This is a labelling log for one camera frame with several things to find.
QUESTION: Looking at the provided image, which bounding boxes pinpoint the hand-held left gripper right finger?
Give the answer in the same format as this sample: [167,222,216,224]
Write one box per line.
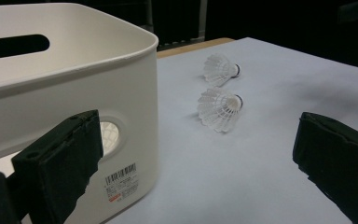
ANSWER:
[292,111,358,224]

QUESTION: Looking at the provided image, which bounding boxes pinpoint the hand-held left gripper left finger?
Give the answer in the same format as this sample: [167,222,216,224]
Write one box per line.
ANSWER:
[10,109,104,224]

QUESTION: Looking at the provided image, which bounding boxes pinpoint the white shuttlecock with blue band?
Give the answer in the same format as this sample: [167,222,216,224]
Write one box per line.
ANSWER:
[196,87,244,134]
[100,121,120,157]
[202,52,242,88]

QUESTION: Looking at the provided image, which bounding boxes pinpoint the white plastic storage bin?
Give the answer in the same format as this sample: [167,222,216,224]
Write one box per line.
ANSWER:
[0,3,160,224]

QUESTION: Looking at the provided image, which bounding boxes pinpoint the white metal stand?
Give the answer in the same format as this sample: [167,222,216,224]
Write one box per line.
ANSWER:
[145,0,209,41]

